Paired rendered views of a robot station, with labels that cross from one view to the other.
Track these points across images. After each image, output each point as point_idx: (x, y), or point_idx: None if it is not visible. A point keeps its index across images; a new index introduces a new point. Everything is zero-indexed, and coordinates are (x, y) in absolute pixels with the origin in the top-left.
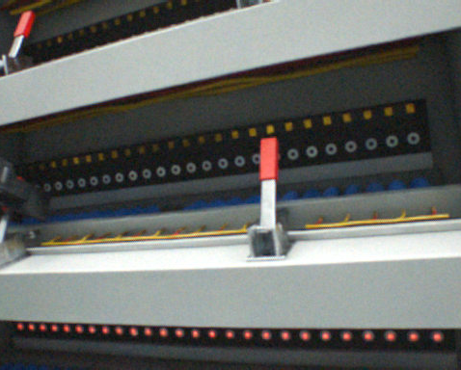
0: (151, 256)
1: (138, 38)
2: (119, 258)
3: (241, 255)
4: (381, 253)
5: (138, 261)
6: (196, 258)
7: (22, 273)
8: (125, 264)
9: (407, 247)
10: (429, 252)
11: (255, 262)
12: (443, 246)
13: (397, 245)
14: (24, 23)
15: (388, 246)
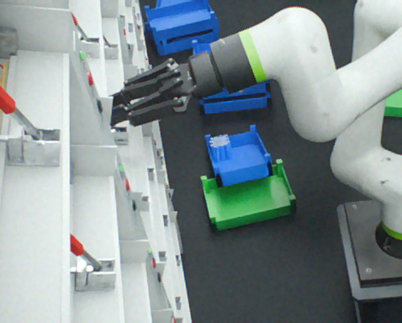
0: (109, 83)
1: (99, 0)
2: (111, 92)
3: (111, 60)
4: (114, 36)
5: (115, 86)
6: (113, 71)
7: (129, 120)
8: (119, 88)
9: (109, 32)
10: (115, 29)
11: (119, 57)
12: (109, 27)
13: (107, 33)
14: (71, 13)
15: (107, 34)
